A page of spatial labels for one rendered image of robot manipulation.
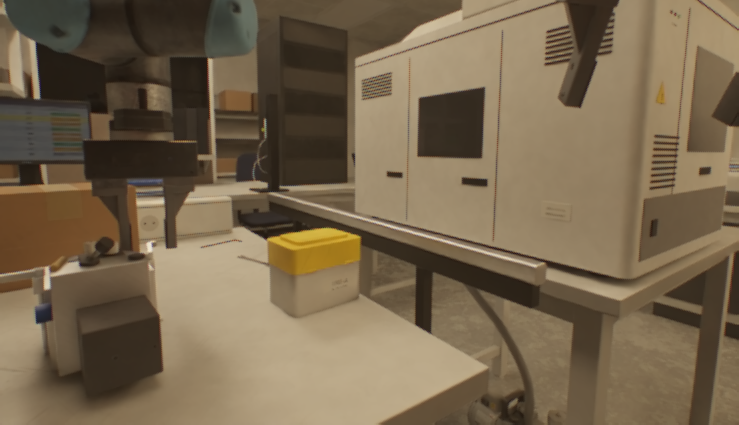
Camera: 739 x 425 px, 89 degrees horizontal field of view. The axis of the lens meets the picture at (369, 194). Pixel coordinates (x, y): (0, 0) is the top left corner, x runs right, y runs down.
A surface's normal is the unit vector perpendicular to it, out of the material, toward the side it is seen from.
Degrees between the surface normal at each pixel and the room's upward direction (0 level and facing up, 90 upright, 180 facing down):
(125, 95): 90
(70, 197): 90
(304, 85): 90
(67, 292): 90
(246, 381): 0
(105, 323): 0
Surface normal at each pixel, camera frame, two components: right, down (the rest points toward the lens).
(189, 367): 0.00, -0.99
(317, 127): 0.57, 0.10
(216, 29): 0.04, 0.60
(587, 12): -0.18, 0.50
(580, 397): -0.82, 0.06
